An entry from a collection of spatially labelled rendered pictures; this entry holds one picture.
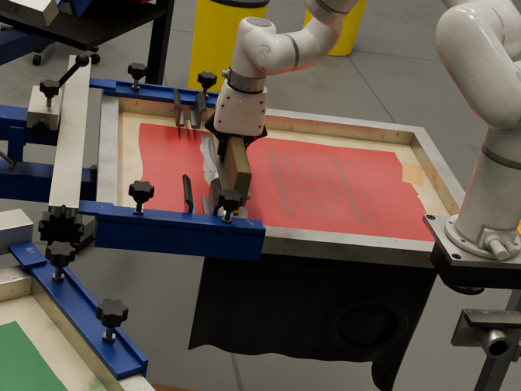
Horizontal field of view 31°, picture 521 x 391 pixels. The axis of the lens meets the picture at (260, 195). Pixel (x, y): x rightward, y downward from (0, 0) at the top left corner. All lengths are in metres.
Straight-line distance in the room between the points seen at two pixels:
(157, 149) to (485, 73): 0.87
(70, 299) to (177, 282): 1.85
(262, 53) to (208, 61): 2.83
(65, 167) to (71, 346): 0.40
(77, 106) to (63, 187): 0.34
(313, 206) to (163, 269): 1.49
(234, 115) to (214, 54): 2.69
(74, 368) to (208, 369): 1.57
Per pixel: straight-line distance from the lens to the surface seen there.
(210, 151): 2.02
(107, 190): 1.75
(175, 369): 2.90
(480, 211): 1.50
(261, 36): 1.76
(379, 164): 2.15
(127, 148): 1.99
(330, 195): 1.96
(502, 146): 1.45
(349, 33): 5.70
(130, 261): 3.34
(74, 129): 1.84
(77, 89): 2.02
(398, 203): 2.00
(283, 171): 2.01
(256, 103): 1.85
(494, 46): 1.37
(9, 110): 1.89
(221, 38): 4.50
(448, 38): 1.39
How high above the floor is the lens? 1.85
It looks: 28 degrees down
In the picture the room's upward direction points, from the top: 12 degrees clockwise
